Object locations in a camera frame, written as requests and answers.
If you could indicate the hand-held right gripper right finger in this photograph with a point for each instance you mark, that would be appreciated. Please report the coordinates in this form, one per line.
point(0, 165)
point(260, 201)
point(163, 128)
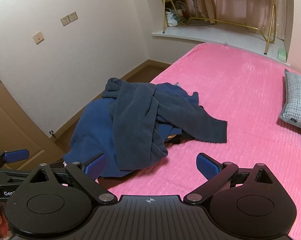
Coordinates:
point(206, 167)

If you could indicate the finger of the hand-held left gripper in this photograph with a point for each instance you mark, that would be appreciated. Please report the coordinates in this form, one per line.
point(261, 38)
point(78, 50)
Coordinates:
point(15, 155)
point(18, 173)

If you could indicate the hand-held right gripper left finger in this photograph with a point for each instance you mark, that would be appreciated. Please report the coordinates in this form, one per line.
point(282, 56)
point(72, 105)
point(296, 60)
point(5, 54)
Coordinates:
point(95, 167)

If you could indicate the dark navy fleece pants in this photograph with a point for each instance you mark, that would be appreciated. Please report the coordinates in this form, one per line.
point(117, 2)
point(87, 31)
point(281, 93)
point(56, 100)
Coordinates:
point(135, 120)

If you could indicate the tan wooden door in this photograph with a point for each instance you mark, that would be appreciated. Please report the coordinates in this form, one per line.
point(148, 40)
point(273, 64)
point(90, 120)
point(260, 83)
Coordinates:
point(5, 120)

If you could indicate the blue hoodie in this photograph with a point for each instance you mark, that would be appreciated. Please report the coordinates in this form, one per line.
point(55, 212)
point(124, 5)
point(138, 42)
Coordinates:
point(90, 130)

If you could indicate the metal door stopper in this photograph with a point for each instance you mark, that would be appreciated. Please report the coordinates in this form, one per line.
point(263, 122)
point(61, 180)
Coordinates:
point(51, 133)

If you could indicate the pink ribbed blanket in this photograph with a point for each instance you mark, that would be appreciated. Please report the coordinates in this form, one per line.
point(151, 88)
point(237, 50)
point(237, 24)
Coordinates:
point(240, 105)

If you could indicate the grey checked pillow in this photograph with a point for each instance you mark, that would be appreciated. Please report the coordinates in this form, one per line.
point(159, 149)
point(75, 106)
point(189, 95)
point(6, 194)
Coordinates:
point(296, 100)

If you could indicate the small green box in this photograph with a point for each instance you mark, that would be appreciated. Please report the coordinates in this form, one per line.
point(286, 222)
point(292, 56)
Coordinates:
point(282, 54)

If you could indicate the white bag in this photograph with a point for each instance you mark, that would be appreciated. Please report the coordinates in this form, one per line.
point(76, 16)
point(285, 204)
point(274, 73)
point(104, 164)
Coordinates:
point(171, 17)

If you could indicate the gold metal stand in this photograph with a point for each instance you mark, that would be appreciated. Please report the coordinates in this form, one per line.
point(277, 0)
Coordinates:
point(163, 17)

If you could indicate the sheer pale curtain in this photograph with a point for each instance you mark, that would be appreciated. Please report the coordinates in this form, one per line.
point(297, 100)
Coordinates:
point(245, 2)

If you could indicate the beige wall switch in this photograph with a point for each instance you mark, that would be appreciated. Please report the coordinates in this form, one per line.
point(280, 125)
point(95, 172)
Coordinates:
point(38, 37)

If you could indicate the beige wall socket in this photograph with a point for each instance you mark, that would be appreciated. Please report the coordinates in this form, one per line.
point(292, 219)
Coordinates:
point(73, 16)
point(65, 20)

